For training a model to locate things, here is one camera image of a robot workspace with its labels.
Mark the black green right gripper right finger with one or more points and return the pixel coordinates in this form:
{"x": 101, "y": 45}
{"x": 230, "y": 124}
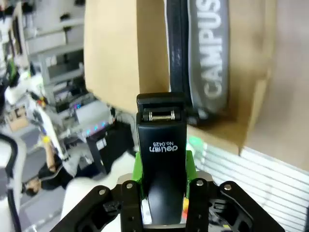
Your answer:
{"x": 217, "y": 207}

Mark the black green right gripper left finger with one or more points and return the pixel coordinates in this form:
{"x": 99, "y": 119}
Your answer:
{"x": 116, "y": 207}

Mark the black stapler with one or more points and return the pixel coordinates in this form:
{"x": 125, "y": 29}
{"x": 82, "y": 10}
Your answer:
{"x": 164, "y": 149}

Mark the grey Campus pencil case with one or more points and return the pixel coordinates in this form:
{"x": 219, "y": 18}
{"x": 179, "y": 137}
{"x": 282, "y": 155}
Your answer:
{"x": 210, "y": 60}

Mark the person's right forearm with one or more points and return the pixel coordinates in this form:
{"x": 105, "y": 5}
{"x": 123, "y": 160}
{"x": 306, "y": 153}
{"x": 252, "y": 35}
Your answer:
{"x": 49, "y": 154}

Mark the brown cardboard box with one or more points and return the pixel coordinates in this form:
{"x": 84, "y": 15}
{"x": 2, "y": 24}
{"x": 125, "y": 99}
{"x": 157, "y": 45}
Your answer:
{"x": 111, "y": 48}

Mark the white slatted panel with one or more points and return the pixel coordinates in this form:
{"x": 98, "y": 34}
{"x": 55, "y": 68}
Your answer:
{"x": 253, "y": 181}

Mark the black cabinet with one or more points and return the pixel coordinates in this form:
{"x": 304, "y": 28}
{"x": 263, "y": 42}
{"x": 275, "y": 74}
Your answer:
{"x": 113, "y": 149}

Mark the person's black shirt torso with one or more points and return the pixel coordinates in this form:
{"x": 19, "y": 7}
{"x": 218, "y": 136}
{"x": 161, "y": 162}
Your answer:
{"x": 53, "y": 176}

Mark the person's head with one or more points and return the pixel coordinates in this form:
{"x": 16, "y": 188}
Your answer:
{"x": 32, "y": 188}

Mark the grey device with lit LEDs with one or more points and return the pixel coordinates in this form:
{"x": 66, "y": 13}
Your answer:
{"x": 94, "y": 118}

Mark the grey metal shelving rack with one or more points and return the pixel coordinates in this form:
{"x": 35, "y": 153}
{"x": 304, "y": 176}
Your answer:
{"x": 55, "y": 43}

